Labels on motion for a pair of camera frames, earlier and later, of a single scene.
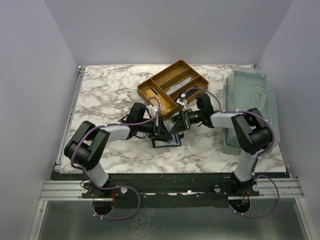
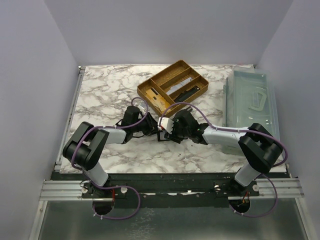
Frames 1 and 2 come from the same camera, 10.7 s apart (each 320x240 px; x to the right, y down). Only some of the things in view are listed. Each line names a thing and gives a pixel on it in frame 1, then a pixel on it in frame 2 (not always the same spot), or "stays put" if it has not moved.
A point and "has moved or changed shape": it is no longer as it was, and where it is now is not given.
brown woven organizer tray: x=165 y=92 stays put
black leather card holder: x=158 y=143 has moved or changed shape
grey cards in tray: x=174 y=87 stays put
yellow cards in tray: x=165 y=106 stays put
